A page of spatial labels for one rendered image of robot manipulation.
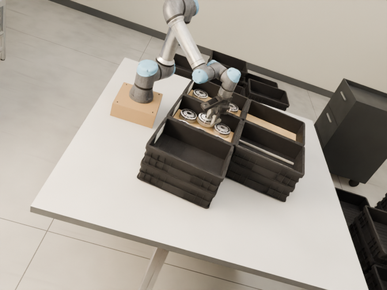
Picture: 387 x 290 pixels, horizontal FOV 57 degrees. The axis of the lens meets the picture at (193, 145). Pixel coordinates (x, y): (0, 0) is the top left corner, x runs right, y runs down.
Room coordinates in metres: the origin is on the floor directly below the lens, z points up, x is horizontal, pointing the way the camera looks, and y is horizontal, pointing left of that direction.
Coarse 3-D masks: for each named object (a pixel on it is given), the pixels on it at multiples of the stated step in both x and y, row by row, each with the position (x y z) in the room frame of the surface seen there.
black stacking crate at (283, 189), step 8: (232, 168) 1.60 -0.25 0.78; (240, 168) 1.58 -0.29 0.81; (232, 176) 1.60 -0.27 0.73; (240, 176) 1.59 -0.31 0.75; (248, 176) 1.59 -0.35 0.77; (256, 176) 1.58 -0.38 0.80; (248, 184) 1.58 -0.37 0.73; (256, 184) 1.58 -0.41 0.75; (264, 184) 1.59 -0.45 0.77; (272, 184) 1.57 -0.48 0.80; (280, 184) 1.57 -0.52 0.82; (264, 192) 1.58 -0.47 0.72; (272, 192) 1.58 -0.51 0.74; (280, 192) 1.58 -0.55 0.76; (288, 192) 1.58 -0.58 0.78; (280, 200) 1.57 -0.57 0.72
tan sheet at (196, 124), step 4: (176, 112) 1.84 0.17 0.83; (176, 116) 1.79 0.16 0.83; (196, 120) 1.84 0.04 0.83; (192, 124) 1.78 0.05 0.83; (196, 124) 1.80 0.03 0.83; (204, 128) 1.79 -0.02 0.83; (208, 128) 1.81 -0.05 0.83; (212, 128) 1.82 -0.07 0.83; (208, 132) 1.76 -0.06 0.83; (212, 132) 1.78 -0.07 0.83; (232, 132) 1.86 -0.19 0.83; (228, 136) 1.80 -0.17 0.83; (232, 136) 1.82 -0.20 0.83; (228, 140) 1.76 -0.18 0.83
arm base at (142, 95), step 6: (132, 90) 1.85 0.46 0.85; (138, 90) 1.84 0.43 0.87; (144, 90) 1.85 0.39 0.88; (150, 90) 1.88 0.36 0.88; (132, 96) 1.84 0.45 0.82; (138, 96) 1.83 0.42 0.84; (144, 96) 1.84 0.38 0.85; (150, 96) 1.88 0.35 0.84; (138, 102) 1.83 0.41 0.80; (144, 102) 1.84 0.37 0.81
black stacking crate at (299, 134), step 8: (256, 104) 2.17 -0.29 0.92; (248, 112) 2.17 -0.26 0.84; (256, 112) 2.17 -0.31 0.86; (264, 112) 2.17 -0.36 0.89; (272, 112) 2.16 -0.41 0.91; (264, 120) 2.16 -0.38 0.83; (272, 120) 2.16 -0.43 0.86; (280, 120) 2.16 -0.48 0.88; (288, 120) 2.16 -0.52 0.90; (296, 120) 2.16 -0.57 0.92; (288, 128) 2.16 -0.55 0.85; (296, 128) 2.15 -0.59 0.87; (296, 136) 2.12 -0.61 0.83
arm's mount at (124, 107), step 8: (120, 88) 1.91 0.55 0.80; (128, 88) 1.94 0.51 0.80; (120, 96) 1.82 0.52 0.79; (128, 96) 1.86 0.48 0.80; (160, 96) 1.99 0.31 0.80; (112, 104) 1.73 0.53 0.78; (120, 104) 1.75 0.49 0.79; (128, 104) 1.78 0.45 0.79; (136, 104) 1.81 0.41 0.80; (144, 104) 1.83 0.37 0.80; (152, 104) 1.87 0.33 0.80; (112, 112) 1.73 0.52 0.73; (120, 112) 1.74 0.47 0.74; (128, 112) 1.74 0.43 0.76; (136, 112) 1.75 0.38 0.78; (144, 112) 1.76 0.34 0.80; (152, 112) 1.78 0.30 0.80; (128, 120) 1.75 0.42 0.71; (136, 120) 1.75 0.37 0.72; (144, 120) 1.76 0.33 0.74; (152, 120) 1.76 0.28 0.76
